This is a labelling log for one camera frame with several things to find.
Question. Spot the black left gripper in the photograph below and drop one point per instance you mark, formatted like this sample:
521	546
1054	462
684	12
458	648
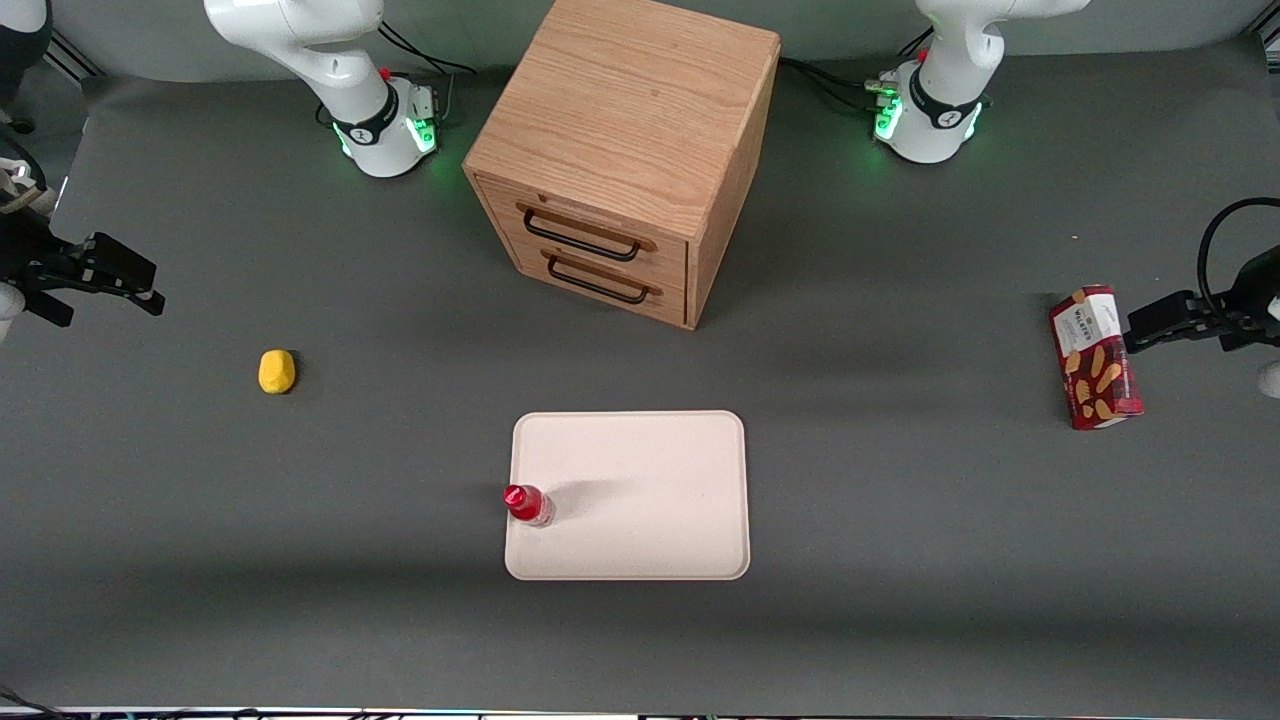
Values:
1253	298

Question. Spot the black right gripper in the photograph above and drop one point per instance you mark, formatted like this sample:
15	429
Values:
22	257

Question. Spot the red coke bottle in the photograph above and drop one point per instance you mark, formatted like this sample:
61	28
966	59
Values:
527	504

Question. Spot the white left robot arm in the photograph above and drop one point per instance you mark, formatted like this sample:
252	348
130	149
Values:
935	110

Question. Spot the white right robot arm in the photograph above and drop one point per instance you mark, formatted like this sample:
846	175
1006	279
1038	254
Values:
380	130

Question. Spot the beige rectangular tray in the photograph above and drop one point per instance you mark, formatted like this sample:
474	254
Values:
640	480

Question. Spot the red cookie box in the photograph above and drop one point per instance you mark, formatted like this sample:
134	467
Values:
1095	360

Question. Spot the yellow lemon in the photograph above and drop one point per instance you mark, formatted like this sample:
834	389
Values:
277	371

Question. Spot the wooden drawer front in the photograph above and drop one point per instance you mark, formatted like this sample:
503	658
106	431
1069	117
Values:
620	290
600	215

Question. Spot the wooden drawer cabinet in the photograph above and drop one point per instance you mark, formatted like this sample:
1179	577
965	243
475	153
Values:
625	110

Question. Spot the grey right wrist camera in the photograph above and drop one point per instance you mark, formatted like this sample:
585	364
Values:
8	310

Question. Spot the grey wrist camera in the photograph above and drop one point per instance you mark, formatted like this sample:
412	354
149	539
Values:
1271	380
8	310

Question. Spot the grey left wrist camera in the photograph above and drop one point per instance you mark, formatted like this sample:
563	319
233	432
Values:
1271	380

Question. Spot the aluminium frame rail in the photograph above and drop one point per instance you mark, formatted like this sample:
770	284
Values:
70	55
1266	45

